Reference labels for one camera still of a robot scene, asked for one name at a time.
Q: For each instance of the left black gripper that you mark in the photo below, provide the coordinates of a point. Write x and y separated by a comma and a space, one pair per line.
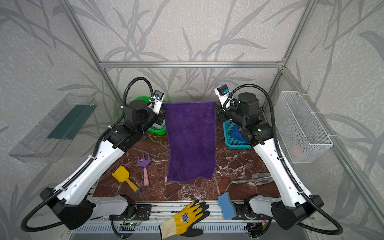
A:
160, 118

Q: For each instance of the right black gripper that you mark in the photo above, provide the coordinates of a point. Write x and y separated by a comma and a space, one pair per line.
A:
227, 113

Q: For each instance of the blue towel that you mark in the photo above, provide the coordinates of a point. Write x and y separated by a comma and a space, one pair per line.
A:
235, 133

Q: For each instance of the teal plastic basket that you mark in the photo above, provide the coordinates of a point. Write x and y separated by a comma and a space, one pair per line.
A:
231, 142

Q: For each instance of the purple towel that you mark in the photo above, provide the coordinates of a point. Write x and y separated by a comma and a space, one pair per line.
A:
191, 132

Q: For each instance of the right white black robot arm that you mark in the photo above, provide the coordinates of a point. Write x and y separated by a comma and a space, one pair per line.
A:
296, 203

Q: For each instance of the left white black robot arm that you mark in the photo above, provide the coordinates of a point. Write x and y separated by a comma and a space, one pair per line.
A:
69, 200

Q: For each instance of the green plastic basket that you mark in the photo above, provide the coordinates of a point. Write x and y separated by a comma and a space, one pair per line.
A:
156, 127

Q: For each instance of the purple pink toy rake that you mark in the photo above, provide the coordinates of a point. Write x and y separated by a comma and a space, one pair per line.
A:
143, 162

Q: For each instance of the yellow toy shovel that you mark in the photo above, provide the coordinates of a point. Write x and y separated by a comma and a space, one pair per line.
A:
123, 175

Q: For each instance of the blue sponge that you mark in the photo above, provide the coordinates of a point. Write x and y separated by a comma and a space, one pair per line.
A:
228, 208

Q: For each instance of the green circuit board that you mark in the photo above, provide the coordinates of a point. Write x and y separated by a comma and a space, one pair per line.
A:
129, 227

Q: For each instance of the yellow black work glove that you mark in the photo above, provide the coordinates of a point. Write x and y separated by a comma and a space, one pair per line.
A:
182, 223

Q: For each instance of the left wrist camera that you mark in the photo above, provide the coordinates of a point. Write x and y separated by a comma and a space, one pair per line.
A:
156, 101

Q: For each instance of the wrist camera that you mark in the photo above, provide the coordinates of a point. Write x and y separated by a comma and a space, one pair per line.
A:
156, 101
225, 99

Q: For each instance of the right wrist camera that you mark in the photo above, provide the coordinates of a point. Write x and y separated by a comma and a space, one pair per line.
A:
225, 99

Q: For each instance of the white wire basket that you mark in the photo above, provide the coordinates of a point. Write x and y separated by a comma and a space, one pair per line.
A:
304, 138

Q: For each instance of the clear wall shelf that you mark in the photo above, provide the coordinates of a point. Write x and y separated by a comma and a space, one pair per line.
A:
50, 138

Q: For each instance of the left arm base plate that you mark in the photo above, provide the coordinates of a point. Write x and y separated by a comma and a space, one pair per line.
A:
140, 212

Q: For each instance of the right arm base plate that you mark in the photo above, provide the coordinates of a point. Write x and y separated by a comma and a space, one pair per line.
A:
244, 212

